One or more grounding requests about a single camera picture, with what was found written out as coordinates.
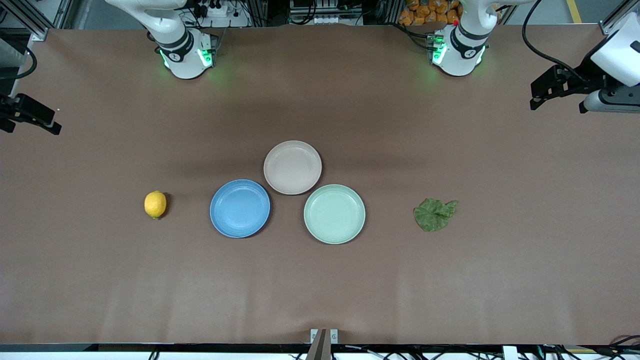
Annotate white power strip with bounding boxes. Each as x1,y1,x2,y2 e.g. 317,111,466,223
192,0,232,18

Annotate blue round plate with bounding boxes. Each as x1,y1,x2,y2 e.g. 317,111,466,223
209,179,271,239

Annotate beige round plate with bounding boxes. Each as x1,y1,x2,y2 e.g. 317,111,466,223
263,140,323,196

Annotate green lettuce leaf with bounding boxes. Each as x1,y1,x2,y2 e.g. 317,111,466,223
413,198,459,232

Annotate black electronics rack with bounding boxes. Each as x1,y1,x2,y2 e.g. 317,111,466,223
289,0,364,26

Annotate brown table covering sheet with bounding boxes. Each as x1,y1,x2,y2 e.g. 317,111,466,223
0,24,640,346

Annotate pale green round plate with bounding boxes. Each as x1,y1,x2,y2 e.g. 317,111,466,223
303,184,366,245

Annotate black table edge strip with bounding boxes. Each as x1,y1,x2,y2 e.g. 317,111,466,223
0,343,640,354

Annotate aluminium frame post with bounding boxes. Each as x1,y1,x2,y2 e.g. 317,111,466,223
600,0,640,36
51,0,77,30
0,0,51,42

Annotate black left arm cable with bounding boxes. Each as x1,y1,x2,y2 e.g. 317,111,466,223
521,0,592,82

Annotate black base power cable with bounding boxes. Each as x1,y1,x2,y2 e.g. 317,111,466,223
395,22,432,50

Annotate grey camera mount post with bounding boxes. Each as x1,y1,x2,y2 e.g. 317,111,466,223
306,328,332,360

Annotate yellow lemon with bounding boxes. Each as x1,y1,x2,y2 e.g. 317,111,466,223
144,190,167,220

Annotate small metal mounting bracket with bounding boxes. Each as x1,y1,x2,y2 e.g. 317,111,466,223
310,328,339,345

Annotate pile of orange objects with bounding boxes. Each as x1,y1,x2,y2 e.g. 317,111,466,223
398,0,463,26

